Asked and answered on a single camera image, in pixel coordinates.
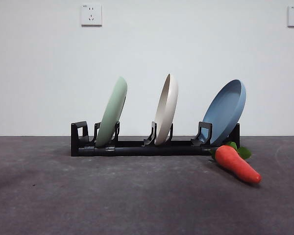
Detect green plate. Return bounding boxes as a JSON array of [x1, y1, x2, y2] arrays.
[[95, 76, 128, 147]]

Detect orange carrot with green leaves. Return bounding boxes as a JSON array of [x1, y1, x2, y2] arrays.
[[209, 141, 262, 184]]

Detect beige plate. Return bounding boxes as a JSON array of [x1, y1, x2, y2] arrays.
[[153, 73, 179, 145]]

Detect black plate rack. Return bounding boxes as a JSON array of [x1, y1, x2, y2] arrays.
[[70, 120, 241, 157]]

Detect blue plate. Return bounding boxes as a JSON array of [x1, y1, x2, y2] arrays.
[[201, 78, 247, 145]]

